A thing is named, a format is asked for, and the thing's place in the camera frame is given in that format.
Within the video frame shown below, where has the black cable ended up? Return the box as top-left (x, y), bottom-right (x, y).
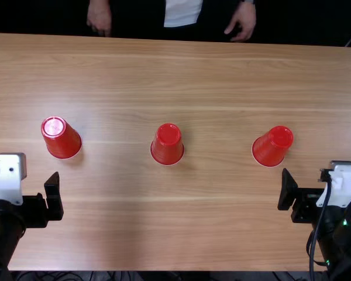
top-left (305, 172), bottom-right (333, 281)

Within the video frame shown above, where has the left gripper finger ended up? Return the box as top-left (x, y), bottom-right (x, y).
top-left (43, 171), bottom-right (64, 222)

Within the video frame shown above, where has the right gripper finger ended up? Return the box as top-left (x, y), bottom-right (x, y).
top-left (277, 167), bottom-right (299, 211)

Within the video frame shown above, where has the red cup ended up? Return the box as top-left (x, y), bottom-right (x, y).
top-left (251, 125), bottom-right (294, 168)
top-left (150, 122), bottom-right (185, 166)
top-left (40, 115), bottom-right (83, 160)

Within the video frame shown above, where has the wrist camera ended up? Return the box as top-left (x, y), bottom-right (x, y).
top-left (0, 152), bottom-right (27, 206)
top-left (315, 160), bottom-right (351, 209)

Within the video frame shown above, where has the person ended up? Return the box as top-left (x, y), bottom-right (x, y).
top-left (85, 0), bottom-right (257, 43)

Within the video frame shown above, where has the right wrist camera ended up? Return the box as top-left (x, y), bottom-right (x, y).
top-left (315, 160), bottom-right (351, 209)

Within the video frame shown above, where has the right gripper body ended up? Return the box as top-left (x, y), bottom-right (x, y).
top-left (290, 188), bottom-right (326, 225)

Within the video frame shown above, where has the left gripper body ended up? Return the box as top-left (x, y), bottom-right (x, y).
top-left (20, 192), bottom-right (50, 229)

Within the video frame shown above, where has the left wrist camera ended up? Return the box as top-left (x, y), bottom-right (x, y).
top-left (0, 152), bottom-right (27, 206)

